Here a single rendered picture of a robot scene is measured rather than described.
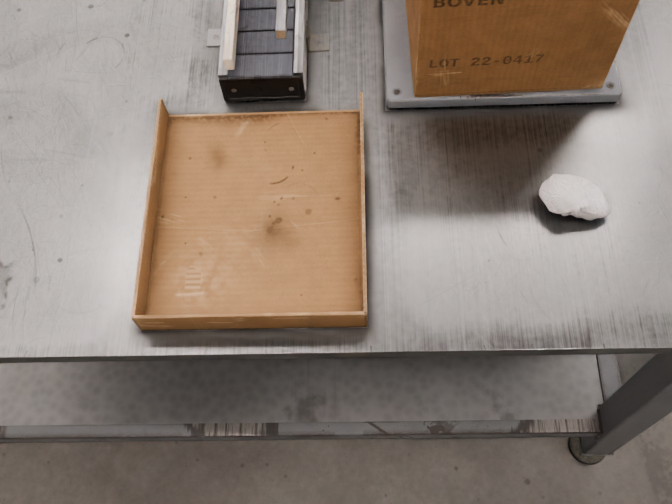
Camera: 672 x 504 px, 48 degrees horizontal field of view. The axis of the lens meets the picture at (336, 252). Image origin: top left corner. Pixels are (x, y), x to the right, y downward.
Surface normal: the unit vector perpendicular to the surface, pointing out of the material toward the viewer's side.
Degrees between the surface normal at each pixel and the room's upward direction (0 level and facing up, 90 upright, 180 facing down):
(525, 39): 90
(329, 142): 0
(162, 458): 0
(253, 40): 0
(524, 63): 90
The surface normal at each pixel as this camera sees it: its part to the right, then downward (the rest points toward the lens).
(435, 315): -0.04, -0.44
